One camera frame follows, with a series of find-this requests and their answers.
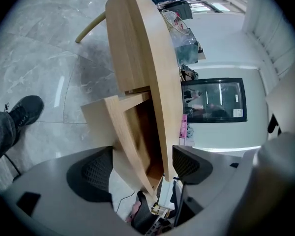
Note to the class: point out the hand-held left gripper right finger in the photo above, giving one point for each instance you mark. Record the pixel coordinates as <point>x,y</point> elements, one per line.
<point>186,166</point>

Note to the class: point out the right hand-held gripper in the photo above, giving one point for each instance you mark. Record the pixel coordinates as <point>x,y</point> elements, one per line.
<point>143,215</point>

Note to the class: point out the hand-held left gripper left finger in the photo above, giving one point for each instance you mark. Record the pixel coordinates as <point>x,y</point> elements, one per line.
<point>93,176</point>

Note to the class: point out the oval wooden table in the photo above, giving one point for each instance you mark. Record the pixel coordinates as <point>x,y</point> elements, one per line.
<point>162,82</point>

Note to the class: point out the person's right hand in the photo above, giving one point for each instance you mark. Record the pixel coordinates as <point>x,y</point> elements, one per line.
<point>135,210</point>

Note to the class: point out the blue denim cloth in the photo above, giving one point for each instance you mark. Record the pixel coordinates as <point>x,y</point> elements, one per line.
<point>189,130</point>

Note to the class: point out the pink book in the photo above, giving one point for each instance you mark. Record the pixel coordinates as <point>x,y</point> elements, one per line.
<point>184,126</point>

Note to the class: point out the black glass-door mini fridge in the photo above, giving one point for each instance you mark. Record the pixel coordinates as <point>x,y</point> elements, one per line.
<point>211,99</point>

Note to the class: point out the dark clothes pile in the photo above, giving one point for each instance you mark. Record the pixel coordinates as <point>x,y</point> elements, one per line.
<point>188,72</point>

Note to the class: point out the person's black left shoe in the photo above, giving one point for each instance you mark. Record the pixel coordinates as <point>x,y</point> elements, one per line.
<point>27,109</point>

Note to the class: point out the person's left leg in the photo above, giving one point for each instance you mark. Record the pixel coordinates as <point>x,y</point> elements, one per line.
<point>1,136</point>

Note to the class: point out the cardboard box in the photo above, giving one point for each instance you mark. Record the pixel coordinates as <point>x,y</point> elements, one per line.
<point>201,53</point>

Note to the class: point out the person's white shirt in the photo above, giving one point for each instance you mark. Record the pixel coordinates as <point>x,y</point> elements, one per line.
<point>285,107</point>

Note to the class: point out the plastic-wrapped grey box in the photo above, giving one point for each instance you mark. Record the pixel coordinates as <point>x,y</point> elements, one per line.
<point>186,50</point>

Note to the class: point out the black cabinet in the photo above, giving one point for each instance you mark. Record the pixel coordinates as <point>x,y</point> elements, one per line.
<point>184,11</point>

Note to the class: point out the glass window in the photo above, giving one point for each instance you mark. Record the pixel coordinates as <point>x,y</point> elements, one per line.
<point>218,6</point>

